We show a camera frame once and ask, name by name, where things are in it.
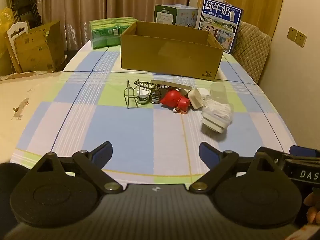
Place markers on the quilted beige chair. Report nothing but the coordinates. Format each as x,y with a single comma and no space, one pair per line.
252,50

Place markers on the red toy figure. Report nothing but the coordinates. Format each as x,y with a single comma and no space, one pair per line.
172,98

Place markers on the green and white milk carton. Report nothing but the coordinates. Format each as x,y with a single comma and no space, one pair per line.
165,15

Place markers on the person's right hand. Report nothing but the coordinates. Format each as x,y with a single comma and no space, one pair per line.
312,203

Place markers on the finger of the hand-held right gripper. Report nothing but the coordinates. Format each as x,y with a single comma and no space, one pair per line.
271,153
302,150

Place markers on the green drink pack stack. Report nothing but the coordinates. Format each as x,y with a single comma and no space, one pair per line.
105,32

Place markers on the blue milk carton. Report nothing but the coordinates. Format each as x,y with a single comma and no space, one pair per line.
220,20

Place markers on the clear plastic cup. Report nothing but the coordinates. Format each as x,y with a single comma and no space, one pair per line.
218,92

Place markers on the brown curtain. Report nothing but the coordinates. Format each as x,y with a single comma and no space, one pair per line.
75,5

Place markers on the small white jar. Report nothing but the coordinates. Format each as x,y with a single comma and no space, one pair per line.
143,97

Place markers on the folded cardboard boxes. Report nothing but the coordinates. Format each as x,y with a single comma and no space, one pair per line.
35,51

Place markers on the white carved chair back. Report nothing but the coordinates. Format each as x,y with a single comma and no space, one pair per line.
17,28

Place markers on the checked tablecloth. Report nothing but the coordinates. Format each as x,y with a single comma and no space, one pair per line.
125,125

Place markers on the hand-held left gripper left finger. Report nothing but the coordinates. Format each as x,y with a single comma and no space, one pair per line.
100,155

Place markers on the black folding ladder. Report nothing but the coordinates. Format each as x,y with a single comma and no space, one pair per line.
23,2

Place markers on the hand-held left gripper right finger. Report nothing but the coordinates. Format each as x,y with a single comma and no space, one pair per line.
207,153

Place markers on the brown cardboard box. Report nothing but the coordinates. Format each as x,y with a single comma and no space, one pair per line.
170,57

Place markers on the beige printed sheet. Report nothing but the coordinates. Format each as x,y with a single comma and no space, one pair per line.
25,120

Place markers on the white plastic case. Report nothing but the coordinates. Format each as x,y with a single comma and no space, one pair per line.
196,98

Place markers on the white rectangular box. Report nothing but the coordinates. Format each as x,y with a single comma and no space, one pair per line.
215,127

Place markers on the yellow plastic bag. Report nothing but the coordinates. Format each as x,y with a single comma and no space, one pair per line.
6,30

